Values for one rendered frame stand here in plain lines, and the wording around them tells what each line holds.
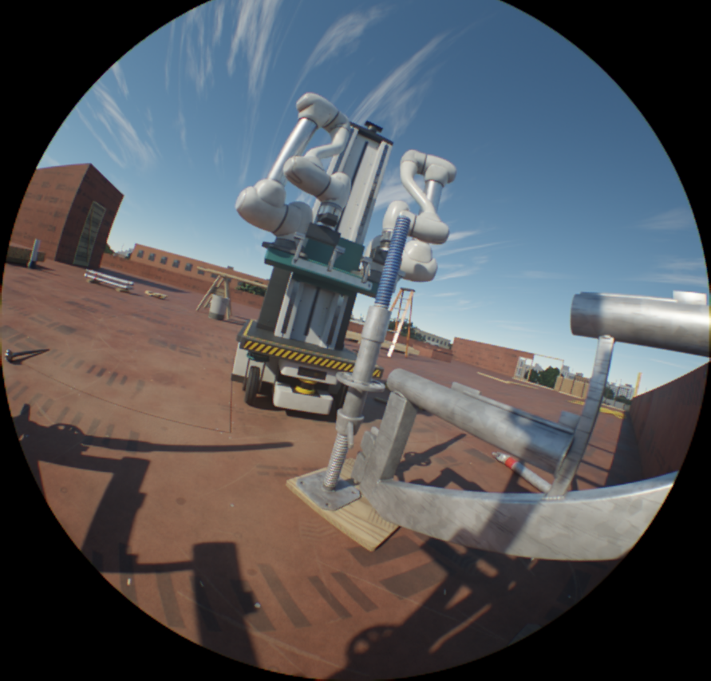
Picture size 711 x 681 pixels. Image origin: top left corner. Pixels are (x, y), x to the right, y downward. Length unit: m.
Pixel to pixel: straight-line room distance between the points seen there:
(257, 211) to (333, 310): 0.68
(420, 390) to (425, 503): 0.18
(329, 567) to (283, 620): 0.17
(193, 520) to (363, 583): 0.37
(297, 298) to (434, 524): 1.20
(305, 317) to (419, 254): 0.70
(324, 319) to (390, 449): 1.06
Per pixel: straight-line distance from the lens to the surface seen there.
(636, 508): 0.31
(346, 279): 1.21
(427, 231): 1.09
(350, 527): 0.67
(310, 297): 1.41
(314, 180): 0.95
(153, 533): 0.60
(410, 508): 0.45
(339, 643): 0.52
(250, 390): 1.13
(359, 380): 0.59
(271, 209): 1.15
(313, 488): 0.74
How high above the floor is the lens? 0.48
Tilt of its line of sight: level
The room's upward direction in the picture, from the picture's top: 15 degrees clockwise
